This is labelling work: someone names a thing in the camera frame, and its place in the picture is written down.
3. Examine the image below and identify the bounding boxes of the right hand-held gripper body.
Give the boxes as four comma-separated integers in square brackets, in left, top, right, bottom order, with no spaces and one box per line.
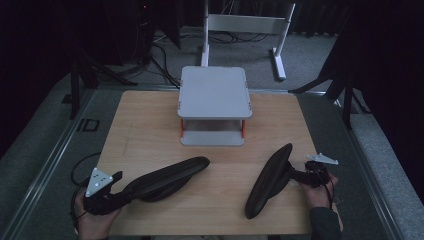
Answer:
[304,152,339,189]

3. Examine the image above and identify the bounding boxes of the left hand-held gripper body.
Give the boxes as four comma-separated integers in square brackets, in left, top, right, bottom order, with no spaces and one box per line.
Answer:
[83,167,131,216]

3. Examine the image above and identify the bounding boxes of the black shoe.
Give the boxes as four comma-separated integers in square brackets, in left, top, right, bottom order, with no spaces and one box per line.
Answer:
[244,143,295,220]
[121,156,211,204]

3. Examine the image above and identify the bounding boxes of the grey two-tier shoe rack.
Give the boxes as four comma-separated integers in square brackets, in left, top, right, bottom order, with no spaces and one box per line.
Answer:
[177,65,253,148]

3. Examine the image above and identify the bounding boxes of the person's right hand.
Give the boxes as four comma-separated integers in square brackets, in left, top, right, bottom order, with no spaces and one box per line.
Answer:
[301,174,340,210]

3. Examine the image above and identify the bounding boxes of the person's left hand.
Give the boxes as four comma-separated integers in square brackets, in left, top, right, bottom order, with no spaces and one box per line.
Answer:
[74,192,123,240]

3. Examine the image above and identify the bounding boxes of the black tripod stand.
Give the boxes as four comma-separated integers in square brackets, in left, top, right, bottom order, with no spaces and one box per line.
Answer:
[288,59,372,131]
[68,49,138,121]

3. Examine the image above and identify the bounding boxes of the white metal stand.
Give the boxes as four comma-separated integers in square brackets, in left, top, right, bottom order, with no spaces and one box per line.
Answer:
[200,0,297,82]

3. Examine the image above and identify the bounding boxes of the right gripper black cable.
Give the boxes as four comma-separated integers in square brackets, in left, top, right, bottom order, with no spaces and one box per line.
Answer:
[324,175,336,210]

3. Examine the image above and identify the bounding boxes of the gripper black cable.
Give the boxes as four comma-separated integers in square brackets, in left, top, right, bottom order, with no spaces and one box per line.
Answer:
[324,175,336,210]
[69,184,90,234]

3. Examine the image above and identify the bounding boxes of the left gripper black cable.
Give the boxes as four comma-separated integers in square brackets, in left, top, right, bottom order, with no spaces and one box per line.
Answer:
[69,184,90,234]

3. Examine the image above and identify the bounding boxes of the black cable loop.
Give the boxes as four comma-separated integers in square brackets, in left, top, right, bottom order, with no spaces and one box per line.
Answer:
[70,152,102,187]

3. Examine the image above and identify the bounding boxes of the black floor cables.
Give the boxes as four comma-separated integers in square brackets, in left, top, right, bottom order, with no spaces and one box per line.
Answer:
[149,31,269,90]

